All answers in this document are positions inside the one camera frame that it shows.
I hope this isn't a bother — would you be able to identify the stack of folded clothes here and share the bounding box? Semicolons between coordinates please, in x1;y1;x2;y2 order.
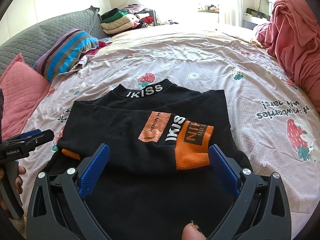
100;4;158;36

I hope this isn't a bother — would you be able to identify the black orange-cuffed sweater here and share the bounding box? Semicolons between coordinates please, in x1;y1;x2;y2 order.
45;80;250;239

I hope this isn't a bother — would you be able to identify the pink crumpled blanket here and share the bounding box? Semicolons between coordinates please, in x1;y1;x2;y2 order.
254;0;320;111

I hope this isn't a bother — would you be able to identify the pink quilted pillow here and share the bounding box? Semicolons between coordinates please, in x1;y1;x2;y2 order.
1;53;50;139

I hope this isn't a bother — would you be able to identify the white window curtain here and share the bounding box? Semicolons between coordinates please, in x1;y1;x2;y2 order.
218;0;244;27

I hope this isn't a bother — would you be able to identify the strawberry print bed sheet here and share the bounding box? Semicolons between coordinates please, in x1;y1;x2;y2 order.
24;26;319;237

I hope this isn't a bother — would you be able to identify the right hand thumb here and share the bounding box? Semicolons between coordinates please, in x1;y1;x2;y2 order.
181;220;207;240

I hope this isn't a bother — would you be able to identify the white side desk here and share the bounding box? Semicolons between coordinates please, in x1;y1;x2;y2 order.
243;0;273;30

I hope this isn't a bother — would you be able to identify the grey quilted headboard cushion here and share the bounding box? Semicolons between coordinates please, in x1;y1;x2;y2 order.
1;7;107;73

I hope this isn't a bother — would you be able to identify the striped knit pillow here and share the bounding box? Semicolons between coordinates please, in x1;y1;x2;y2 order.
33;29;99;82

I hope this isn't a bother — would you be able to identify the left hand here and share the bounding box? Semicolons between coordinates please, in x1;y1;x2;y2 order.
0;165;27;212

